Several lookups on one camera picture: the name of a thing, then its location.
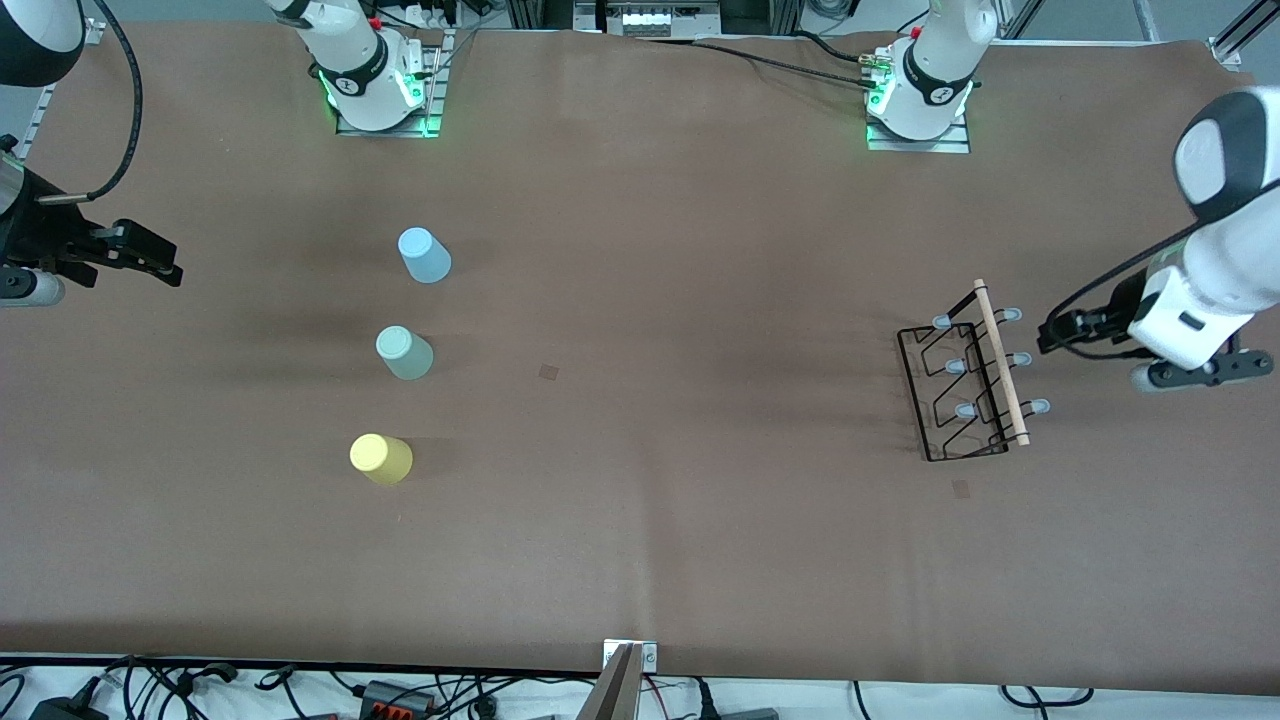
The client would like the black wire cup holder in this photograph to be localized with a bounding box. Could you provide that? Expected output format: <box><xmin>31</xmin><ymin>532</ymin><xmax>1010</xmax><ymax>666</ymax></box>
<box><xmin>897</xmin><ymin>279</ymin><xmax>1051</xmax><ymax>463</ymax></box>

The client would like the pale green plastic cup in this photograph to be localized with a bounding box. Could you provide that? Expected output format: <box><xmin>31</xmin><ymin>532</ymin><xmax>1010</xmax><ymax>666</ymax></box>
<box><xmin>375</xmin><ymin>325</ymin><xmax>435</xmax><ymax>381</ymax></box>

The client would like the yellow plastic cup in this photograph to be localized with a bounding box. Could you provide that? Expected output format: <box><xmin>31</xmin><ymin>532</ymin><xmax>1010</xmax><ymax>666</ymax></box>
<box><xmin>349</xmin><ymin>433</ymin><xmax>414</xmax><ymax>487</ymax></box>

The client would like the light blue plastic cup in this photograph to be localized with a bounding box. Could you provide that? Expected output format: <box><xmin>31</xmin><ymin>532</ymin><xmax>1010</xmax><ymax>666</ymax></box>
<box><xmin>397</xmin><ymin>227</ymin><xmax>453</xmax><ymax>285</ymax></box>

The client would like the brown table cover sheet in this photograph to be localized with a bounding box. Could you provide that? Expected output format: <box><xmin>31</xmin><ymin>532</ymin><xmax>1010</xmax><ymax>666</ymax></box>
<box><xmin>0</xmin><ymin>22</ymin><xmax>1280</xmax><ymax>696</ymax></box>

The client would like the black power adapter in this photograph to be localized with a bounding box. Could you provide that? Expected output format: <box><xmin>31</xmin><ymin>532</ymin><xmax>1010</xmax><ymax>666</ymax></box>
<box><xmin>30</xmin><ymin>694</ymin><xmax>109</xmax><ymax>720</ymax></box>

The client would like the black orange connector box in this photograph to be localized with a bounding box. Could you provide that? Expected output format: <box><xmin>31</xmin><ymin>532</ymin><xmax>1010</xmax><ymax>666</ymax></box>
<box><xmin>360</xmin><ymin>680</ymin><xmax>437</xmax><ymax>717</ymax></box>

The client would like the white power strip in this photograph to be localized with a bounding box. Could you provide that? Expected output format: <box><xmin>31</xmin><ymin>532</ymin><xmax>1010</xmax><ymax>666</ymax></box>
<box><xmin>573</xmin><ymin>0</ymin><xmax>723</xmax><ymax>39</ymax></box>

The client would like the grey slanted beam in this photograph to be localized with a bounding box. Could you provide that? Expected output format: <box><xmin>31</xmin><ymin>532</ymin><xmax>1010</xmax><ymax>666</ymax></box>
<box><xmin>578</xmin><ymin>643</ymin><xmax>644</xmax><ymax>720</ymax></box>

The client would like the perforated aluminium side rail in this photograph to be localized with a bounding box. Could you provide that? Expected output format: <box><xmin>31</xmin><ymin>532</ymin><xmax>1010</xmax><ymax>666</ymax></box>
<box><xmin>15</xmin><ymin>18</ymin><xmax>106</xmax><ymax>161</ymax></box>

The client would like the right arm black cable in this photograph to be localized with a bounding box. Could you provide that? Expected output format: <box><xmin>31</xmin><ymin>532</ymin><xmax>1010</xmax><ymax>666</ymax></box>
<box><xmin>35</xmin><ymin>0</ymin><xmax>144</xmax><ymax>206</ymax></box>

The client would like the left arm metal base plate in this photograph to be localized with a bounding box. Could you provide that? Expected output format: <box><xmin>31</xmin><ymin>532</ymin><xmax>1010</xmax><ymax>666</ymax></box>
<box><xmin>866</xmin><ymin>58</ymin><xmax>973</xmax><ymax>154</ymax></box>

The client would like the aluminium frame profile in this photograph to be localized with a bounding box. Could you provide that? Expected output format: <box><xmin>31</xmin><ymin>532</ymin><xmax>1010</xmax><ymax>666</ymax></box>
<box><xmin>1208</xmin><ymin>0</ymin><xmax>1280</xmax><ymax>69</ymax></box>

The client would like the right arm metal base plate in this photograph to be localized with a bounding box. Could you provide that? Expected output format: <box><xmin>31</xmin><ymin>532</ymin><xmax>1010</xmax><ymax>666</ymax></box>
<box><xmin>335</xmin><ymin>28</ymin><xmax>448</xmax><ymax>138</ymax></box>

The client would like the short black table cable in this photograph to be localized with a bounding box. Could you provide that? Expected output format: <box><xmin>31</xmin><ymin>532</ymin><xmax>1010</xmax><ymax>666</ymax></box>
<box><xmin>790</xmin><ymin>30</ymin><xmax>886</xmax><ymax>67</ymax></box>

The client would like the long black table cable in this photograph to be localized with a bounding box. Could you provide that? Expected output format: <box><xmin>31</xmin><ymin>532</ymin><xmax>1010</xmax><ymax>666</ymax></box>
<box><xmin>690</xmin><ymin>36</ymin><xmax>873</xmax><ymax>91</ymax></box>

